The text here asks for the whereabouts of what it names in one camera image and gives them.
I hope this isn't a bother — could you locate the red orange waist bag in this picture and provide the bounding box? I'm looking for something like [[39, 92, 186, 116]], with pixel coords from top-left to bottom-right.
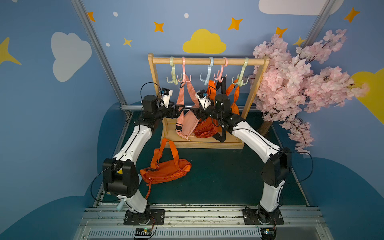
[[194, 80, 220, 139]]

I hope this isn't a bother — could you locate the pink waist bag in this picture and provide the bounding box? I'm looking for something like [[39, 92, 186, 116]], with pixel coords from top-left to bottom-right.
[[176, 82, 200, 141]]

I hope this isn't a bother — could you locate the dark orange waist bag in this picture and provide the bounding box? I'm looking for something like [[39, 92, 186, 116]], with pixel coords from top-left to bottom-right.
[[140, 139, 192, 200]]

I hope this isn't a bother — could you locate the black waist bag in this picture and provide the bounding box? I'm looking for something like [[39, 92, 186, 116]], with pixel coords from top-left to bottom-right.
[[213, 76, 229, 143]]

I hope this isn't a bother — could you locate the bright orange waist bag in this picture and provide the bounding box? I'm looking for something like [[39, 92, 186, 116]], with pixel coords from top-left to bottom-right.
[[226, 79, 240, 115]]

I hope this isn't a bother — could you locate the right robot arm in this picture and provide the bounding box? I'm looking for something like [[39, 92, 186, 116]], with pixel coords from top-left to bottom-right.
[[191, 90, 292, 219]]

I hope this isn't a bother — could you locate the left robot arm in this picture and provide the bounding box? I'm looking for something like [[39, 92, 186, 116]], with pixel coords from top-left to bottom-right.
[[102, 95, 185, 214]]

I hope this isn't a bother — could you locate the pink hook left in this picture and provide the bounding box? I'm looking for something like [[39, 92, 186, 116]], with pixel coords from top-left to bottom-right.
[[177, 57, 191, 83]]

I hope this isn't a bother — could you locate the pink hook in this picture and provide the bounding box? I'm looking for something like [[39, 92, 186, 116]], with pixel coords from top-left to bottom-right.
[[214, 57, 229, 83], [177, 57, 191, 83]]

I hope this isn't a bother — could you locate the pink hook right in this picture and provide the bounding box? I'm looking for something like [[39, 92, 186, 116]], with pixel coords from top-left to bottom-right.
[[214, 57, 229, 83]]

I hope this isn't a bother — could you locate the green hook right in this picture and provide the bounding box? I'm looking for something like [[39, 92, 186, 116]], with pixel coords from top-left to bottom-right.
[[232, 58, 249, 88]]

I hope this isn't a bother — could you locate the green hook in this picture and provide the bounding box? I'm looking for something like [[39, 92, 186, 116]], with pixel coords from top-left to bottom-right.
[[232, 58, 249, 88], [167, 57, 178, 85]]

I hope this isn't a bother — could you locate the green hook left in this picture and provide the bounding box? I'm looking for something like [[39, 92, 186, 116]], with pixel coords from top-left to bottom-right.
[[167, 57, 178, 85]]

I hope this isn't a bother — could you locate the blue hook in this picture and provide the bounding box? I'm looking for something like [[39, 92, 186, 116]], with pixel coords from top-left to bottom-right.
[[200, 57, 214, 86]]

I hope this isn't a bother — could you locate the wooden hanging rack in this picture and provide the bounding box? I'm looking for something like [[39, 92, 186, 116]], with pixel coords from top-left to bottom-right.
[[148, 53, 270, 149]]

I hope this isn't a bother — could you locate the pink blossom tree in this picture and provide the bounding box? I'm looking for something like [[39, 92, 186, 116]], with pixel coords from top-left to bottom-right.
[[253, 29, 369, 152]]

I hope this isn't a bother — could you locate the light blue toy shovel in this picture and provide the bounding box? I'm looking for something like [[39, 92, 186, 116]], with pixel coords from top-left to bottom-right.
[[115, 174, 147, 214]]

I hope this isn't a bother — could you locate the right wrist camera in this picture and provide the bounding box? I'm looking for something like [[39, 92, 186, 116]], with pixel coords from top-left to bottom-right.
[[195, 90, 212, 110]]

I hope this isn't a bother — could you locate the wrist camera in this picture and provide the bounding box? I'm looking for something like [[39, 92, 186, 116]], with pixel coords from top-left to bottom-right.
[[195, 90, 212, 110], [161, 88, 173, 108]]

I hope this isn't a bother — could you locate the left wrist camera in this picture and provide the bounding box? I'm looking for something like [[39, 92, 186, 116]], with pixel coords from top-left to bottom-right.
[[161, 88, 173, 108]]

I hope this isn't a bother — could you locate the horizontal aluminium rail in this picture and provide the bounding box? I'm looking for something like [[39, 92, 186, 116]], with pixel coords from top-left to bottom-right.
[[121, 105, 259, 112]]

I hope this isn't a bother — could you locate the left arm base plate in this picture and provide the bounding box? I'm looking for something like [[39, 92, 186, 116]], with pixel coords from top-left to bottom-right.
[[123, 209, 165, 226]]

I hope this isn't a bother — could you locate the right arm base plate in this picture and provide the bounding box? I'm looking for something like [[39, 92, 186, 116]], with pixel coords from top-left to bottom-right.
[[242, 207, 284, 225]]

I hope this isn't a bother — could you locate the left aluminium corner post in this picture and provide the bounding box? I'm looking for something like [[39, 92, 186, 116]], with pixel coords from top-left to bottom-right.
[[71, 0, 127, 105]]

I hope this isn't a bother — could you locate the aluminium corner post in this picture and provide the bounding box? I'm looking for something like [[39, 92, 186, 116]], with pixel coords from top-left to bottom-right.
[[301, 0, 336, 48], [71, 0, 127, 105]]

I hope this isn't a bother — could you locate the right aluminium corner post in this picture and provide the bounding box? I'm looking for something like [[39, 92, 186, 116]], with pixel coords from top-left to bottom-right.
[[301, 0, 336, 48]]

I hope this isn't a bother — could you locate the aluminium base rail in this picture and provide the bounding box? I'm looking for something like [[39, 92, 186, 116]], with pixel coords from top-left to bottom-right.
[[74, 204, 333, 240]]

